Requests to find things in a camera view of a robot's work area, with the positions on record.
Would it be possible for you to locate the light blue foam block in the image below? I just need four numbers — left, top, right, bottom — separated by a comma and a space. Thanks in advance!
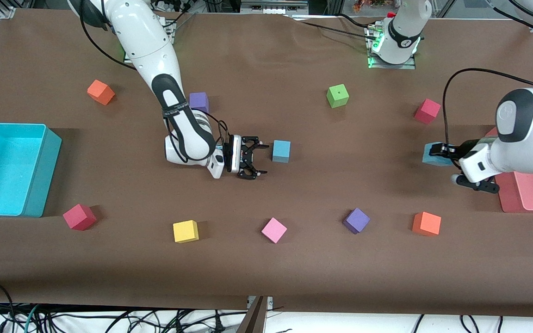
422, 142, 455, 167
272, 140, 291, 163

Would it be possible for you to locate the red foam block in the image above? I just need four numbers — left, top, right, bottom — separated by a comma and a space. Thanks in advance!
414, 99, 441, 124
62, 203, 97, 231

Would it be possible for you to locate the pink foam block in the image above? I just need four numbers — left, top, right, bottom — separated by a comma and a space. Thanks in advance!
261, 217, 288, 244

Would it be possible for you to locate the purple foam block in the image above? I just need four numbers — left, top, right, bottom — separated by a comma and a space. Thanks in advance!
188, 92, 210, 114
343, 207, 371, 234

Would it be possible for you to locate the orange foam block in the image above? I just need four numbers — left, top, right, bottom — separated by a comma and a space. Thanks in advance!
412, 211, 442, 237
87, 80, 116, 106

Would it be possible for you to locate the yellow foam block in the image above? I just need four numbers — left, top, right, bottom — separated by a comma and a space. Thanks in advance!
173, 220, 199, 244

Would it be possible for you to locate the green foam block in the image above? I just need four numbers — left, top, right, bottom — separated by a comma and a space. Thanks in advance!
326, 84, 350, 109

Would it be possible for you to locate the brown table cover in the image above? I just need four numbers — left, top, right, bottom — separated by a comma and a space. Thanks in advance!
0, 8, 533, 319

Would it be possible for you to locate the aluminium profile bar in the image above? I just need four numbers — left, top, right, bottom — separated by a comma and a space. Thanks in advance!
236, 296, 268, 333

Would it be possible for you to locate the cyan plastic bin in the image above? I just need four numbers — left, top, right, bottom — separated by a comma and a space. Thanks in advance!
0, 123, 62, 218

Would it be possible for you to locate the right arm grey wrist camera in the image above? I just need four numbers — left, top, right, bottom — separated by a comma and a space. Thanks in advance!
226, 134, 242, 174

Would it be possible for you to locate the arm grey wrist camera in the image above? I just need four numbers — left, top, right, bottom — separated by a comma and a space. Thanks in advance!
226, 134, 242, 174
450, 173, 501, 194

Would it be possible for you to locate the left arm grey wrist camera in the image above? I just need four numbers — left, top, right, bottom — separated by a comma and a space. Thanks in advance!
450, 173, 501, 194

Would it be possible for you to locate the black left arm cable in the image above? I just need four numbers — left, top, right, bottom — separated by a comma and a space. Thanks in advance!
442, 68, 533, 146

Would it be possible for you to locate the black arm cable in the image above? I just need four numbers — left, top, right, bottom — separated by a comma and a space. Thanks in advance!
78, 0, 231, 146
442, 68, 533, 146

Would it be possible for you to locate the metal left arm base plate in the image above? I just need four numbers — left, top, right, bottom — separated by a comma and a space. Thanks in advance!
367, 25, 416, 70

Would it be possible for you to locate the silver metal rail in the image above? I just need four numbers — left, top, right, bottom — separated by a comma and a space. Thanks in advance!
241, 0, 309, 14

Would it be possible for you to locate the black base cable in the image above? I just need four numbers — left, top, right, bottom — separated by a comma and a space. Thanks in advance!
290, 14, 374, 35

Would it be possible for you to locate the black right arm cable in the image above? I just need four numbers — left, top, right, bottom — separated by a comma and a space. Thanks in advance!
78, 0, 231, 146

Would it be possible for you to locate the teal cable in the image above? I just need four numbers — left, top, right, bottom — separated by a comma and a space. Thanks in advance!
23, 304, 41, 333

